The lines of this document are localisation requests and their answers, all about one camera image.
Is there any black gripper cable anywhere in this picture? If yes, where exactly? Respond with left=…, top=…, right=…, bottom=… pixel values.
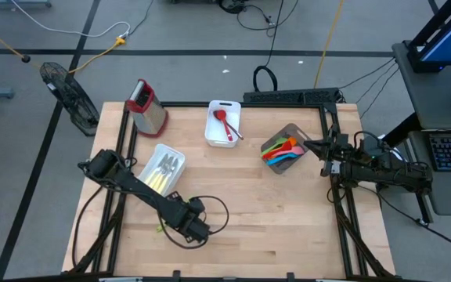
left=157, top=194, right=230, bottom=250
left=352, top=130, right=387, bottom=154

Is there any blue silicone spatula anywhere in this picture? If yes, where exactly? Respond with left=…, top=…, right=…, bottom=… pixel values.
left=266, top=153, right=300, bottom=167

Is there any red silicone spoon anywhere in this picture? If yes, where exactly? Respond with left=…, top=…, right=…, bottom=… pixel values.
left=213, top=109, right=234, bottom=143

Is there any white metal bracket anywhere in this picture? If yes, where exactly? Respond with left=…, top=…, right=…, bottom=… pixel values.
left=320, top=161, right=342, bottom=177

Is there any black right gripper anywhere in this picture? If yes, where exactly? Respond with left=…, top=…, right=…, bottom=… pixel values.
left=303, top=133, right=363, bottom=165

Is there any large white plastic bin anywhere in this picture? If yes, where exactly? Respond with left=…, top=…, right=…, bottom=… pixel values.
left=204, top=99, right=242, bottom=149

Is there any white floor cable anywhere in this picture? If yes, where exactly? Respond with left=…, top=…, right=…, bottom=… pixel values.
left=9, top=0, right=132, bottom=39

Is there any brown wooden spoon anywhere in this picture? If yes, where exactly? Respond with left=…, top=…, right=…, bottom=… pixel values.
left=225, top=117, right=245, bottom=141

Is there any black perforated box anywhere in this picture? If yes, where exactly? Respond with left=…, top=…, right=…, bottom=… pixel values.
left=243, top=87, right=342, bottom=105

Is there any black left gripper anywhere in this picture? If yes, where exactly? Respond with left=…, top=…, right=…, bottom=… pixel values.
left=158, top=192, right=211, bottom=244

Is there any grey computer desk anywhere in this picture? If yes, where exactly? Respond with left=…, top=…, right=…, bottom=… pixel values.
left=391, top=41, right=451, bottom=216

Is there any small white cutlery tray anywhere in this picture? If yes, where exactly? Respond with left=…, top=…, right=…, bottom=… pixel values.
left=137, top=143, right=186, bottom=197

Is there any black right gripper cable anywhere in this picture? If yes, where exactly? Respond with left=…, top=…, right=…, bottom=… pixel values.
left=352, top=130, right=387, bottom=154

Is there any thin black cable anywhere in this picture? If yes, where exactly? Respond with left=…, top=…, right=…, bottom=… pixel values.
left=131, top=0, right=157, bottom=37
left=355, top=63, right=399, bottom=104
left=338, top=57, right=397, bottom=90
left=360, top=67, right=402, bottom=119

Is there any grey translucent plastic bin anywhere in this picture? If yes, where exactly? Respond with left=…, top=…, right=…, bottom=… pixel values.
left=260, top=122, right=312, bottom=175

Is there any black floor cable with connector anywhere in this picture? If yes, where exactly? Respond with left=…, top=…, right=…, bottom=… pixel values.
left=356, top=183, right=451, bottom=256

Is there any yellow floor cable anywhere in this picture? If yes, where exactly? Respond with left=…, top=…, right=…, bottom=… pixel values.
left=313, top=0, right=346, bottom=89

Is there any black floor fan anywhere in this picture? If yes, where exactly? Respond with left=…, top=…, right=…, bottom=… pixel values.
left=39, top=61, right=100, bottom=137

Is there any pink silicone spatula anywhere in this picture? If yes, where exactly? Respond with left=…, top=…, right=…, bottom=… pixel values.
left=276, top=145, right=306, bottom=158

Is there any black floor cable bundle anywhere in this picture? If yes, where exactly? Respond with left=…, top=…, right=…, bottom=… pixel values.
left=217, top=0, right=301, bottom=38

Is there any thick black coiled cable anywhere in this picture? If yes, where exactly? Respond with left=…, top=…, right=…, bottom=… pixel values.
left=251, top=0, right=286, bottom=94

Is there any steel box grater red trim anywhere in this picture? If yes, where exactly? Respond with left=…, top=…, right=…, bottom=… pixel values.
left=124, top=78, right=170, bottom=139

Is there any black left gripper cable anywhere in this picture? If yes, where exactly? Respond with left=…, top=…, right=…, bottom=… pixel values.
left=157, top=194, right=230, bottom=250

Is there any black aluminium table frame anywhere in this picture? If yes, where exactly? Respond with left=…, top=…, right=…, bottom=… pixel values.
left=61, top=100, right=397, bottom=282

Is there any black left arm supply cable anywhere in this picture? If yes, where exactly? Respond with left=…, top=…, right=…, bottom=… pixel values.
left=71, top=182, right=107, bottom=268

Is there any red utensil handle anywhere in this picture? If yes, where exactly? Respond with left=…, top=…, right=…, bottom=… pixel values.
left=262, top=141, right=294, bottom=160

